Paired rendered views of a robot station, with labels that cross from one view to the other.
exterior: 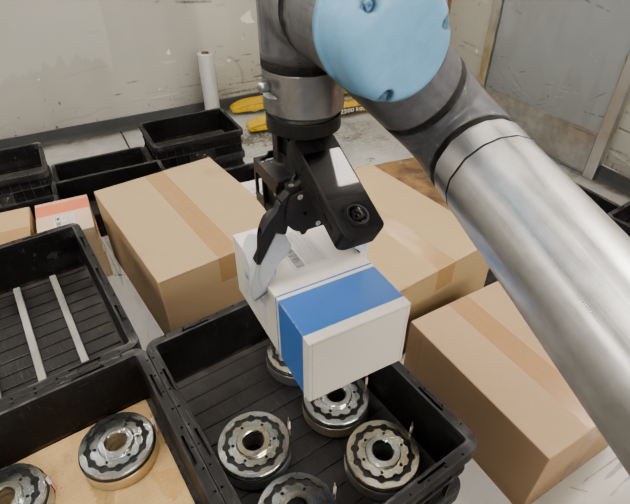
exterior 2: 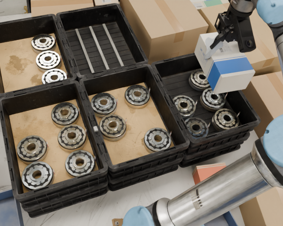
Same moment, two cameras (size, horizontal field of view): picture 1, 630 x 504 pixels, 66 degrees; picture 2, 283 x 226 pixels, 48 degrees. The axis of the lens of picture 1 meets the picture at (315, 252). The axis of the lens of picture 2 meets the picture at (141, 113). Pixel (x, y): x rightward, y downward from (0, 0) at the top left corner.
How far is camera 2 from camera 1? 0.59 m
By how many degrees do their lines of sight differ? 19
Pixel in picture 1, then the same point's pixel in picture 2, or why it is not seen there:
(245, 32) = not seen: outside the picture
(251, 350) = (183, 74)
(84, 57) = not seen: outside the picture
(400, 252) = not seen: hidden behind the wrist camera
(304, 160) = (237, 22)
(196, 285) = (164, 42)
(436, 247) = (268, 49)
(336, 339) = (230, 77)
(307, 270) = (224, 53)
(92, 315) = (121, 45)
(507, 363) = (280, 102)
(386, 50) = (273, 15)
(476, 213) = (282, 55)
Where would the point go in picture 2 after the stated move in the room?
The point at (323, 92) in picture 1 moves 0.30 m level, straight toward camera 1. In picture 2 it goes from (251, 5) to (244, 84)
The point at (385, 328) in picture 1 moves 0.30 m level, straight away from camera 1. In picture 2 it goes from (245, 78) to (264, 24)
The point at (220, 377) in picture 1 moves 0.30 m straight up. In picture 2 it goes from (170, 81) to (184, 28)
